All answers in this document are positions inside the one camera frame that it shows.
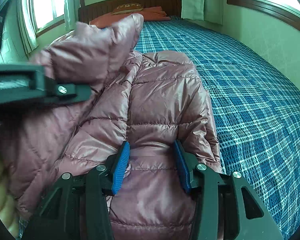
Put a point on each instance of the window beside bed head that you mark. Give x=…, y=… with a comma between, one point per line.
x=46, y=14

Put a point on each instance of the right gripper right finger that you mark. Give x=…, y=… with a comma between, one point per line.
x=227, y=207

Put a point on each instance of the side window wooden frame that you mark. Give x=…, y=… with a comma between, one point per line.
x=267, y=0

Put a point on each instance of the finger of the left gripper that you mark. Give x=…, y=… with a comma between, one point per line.
x=65, y=93

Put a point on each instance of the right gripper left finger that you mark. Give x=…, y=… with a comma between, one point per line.
x=76, y=206

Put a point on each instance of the pink puffer down jacket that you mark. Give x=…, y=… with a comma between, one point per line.
x=147, y=99

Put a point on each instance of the blue plaid bed sheet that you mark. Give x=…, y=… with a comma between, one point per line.
x=255, y=108

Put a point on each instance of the person's left hand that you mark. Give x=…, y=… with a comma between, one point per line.
x=8, y=213

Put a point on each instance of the brown embroidered pillow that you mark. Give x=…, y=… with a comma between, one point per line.
x=127, y=8

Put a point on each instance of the pale green side curtain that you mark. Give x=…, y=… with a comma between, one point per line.
x=203, y=10

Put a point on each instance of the dark wooden headboard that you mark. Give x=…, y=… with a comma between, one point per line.
x=88, y=13

